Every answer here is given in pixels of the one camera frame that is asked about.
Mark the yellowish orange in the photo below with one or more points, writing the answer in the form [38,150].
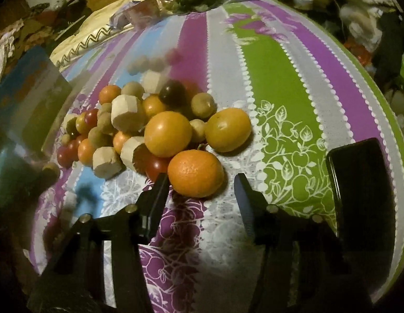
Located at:
[228,130]

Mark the pile of mixed fruit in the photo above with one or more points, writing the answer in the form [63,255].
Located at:
[203,104]

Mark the dark red cherry tomato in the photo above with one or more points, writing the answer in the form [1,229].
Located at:
[171,93]

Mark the pink cup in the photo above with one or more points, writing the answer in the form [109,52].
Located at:
[143,12]

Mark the white padded cloth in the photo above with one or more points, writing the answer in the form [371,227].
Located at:
[361,24]

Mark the brown longan fruit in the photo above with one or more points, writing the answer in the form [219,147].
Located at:
[51,171]

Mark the peeled sugarcane chunk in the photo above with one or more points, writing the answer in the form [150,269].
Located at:
[126,112]
[153,82]
[105,162]
[131,150]

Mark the green leafy vegetable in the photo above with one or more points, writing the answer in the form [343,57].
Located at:
[192,1]

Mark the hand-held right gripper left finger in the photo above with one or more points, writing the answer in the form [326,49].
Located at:
[154,202]

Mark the striped floral bedsheet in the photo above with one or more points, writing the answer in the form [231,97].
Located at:
[286,71]

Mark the black phone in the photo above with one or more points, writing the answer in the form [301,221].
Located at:
[355,186]

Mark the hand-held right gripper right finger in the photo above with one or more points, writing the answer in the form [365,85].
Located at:
[247,202]

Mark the blue green cardboard box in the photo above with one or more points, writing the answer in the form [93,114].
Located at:
[29,97]

